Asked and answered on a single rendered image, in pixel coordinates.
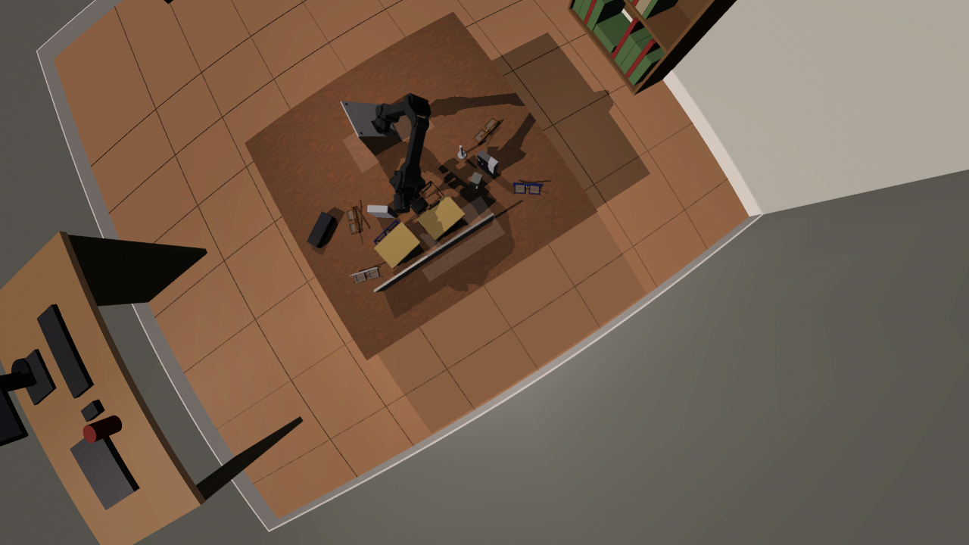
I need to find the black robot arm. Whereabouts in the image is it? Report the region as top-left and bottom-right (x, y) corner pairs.
(371, 93), (431, 213)

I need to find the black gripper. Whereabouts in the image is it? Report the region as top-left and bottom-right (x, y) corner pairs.
(389, 176), (428, 214)

